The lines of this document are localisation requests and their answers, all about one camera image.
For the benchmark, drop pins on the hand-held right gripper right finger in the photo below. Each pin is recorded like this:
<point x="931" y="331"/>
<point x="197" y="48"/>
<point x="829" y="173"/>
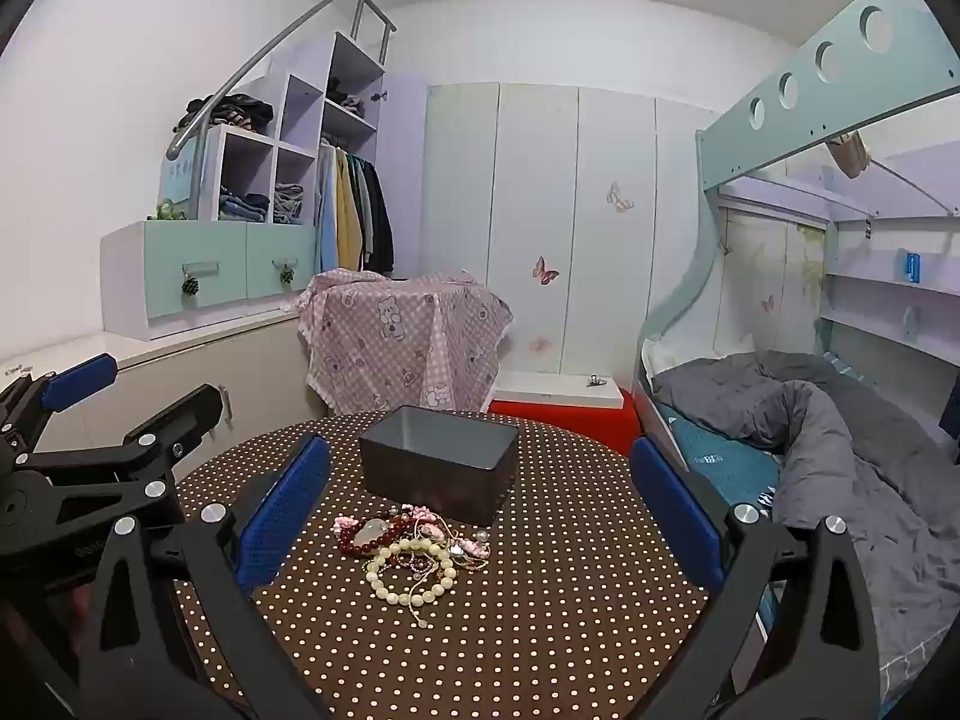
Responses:
<point x="675" y="514"/>

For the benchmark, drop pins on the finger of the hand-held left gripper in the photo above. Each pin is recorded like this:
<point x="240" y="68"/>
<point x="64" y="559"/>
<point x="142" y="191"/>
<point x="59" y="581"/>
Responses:
<point x="79" y="381"/>
<point x="195" y="409"/>

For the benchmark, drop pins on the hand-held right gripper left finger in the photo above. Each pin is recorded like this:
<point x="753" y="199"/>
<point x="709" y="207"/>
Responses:
<point x="285" y="514"/>

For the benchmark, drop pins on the pale stone pendant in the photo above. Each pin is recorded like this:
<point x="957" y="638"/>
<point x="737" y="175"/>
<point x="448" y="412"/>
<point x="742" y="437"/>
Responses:
<point x="371" y="532"/>

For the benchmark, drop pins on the black metal box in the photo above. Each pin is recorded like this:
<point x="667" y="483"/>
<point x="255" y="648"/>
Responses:
<point x="427" y="476"/>

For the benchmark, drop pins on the teal bed sheet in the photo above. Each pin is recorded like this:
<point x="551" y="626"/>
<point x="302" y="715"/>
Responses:
<point x="720" y="465"/>

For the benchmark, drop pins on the low white cabinet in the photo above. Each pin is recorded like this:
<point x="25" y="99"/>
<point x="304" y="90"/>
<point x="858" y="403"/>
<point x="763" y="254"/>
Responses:
<point x="270" y="375"/>

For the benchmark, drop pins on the red storage box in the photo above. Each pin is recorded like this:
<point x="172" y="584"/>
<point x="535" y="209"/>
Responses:
<point x="585" y="426"/>

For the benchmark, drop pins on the teal drawer cabinet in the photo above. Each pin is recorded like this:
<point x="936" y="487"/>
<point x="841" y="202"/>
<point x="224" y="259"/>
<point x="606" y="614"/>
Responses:
<point x="217" y="247"/>

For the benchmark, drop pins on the brown polka dot tablecloth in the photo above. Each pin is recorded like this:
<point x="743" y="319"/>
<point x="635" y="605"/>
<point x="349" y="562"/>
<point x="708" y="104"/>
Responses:
<point x="525" y="615"/>

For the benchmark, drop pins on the grey duvet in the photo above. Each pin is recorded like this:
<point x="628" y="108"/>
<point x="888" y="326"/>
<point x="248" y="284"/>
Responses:
<point x="862" y="480"/>

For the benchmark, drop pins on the pink checked bear cloth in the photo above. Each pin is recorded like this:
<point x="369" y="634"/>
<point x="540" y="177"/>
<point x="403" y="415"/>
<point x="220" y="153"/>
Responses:
<point x="390" y="345"/>

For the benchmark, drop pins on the folded blue jeans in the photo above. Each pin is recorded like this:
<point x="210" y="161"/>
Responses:
<point x="244" y="206"/>

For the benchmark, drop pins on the folded grey clothes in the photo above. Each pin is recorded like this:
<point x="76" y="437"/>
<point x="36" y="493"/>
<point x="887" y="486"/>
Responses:
<point x="288" y="202"/>

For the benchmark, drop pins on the teal storage box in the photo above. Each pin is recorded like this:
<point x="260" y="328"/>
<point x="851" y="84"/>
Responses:
<point x="180" y="172"/>

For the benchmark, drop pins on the light blue hanging garment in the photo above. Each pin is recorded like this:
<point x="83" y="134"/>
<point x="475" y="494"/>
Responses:
<point x="326" y="217"/>

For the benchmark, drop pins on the yellow hanging garment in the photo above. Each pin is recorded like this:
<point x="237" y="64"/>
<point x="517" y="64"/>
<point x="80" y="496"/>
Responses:
<point x="346" y="217"/>

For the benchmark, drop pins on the black hanging jacket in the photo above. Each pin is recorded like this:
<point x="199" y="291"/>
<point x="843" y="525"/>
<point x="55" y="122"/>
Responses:
<point x="381" y="225"/>

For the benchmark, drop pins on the green hanging garment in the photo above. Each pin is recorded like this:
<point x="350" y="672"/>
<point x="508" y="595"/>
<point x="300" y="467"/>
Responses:
<point x="364" y="202"/>

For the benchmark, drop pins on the pink butterfly sticker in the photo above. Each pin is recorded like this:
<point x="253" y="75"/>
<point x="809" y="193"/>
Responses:
<point x="545" y="271"/>

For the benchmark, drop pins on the pile of dark clothes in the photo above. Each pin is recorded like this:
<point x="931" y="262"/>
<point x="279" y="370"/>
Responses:
<point x="240" y="111"/>

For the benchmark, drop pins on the beige butterfly sticker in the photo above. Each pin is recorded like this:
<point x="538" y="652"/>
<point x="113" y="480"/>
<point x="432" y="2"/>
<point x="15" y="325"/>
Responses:
<point x="621" y="197"/>

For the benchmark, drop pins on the lilac stair shelf cabinet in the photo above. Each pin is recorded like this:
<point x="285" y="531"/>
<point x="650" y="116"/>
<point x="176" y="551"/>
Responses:
<point x="300" y="105"/>

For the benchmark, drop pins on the pale green wardrobe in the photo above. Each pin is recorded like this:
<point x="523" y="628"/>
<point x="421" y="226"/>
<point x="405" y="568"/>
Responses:
<point x="465" y="202"/>

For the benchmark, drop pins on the blue holder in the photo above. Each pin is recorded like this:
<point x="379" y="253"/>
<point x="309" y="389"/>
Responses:
<point x="910" y="266"/>

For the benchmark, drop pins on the grey metal handrail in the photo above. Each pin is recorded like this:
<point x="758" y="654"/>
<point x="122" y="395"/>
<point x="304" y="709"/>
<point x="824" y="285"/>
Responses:
<point x="262" y="49"/>

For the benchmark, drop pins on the beige cloth bag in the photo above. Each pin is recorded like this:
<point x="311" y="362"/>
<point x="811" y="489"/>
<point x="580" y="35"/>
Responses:
<point x="849" y="154"/>

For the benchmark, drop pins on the teal bunk bed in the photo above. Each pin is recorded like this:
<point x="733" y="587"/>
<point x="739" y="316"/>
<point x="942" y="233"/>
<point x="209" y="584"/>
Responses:
<point x="795" y="112"/>

